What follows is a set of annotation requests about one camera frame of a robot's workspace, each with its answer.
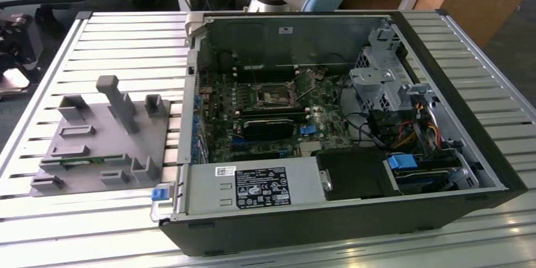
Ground CPU socket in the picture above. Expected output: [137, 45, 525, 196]
[253, 82, 300, 109]

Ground gray parts rack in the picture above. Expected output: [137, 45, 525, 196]
[28, 75, 172, 198]

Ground green RAM stick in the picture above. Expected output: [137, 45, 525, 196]
[60, 154, 127, 164]

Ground blue case latch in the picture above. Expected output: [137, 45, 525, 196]
[152, 188, 173, 203]

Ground black installed RAM stick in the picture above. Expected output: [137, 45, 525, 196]
[239, 108, 305, 121]

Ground black graphics card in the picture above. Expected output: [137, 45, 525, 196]
[241, 117, 295, 142]

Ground silver power supply with labels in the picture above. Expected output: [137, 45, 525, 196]
[184, 163, 328, 217]

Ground metal socket cover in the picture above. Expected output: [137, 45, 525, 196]
[292, 68, 320, 99]

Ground small silver chipset heatsink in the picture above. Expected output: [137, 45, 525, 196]
[299, 142, 321, 156]

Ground green motherboard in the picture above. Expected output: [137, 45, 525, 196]
[195, 68, 361, 164]

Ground metal drive cage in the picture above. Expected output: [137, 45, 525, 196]
[349, 28, 440, 114]

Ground black open PC case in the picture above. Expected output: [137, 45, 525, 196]
[157, 9, 529, 258]

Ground black fan shroud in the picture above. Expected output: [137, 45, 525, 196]
[315, 147, 401, 202]

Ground black wire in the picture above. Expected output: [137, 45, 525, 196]
[339, 75, 391, 149]

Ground yellow and red wires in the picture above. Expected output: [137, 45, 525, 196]
[393, 117, 443, 151]

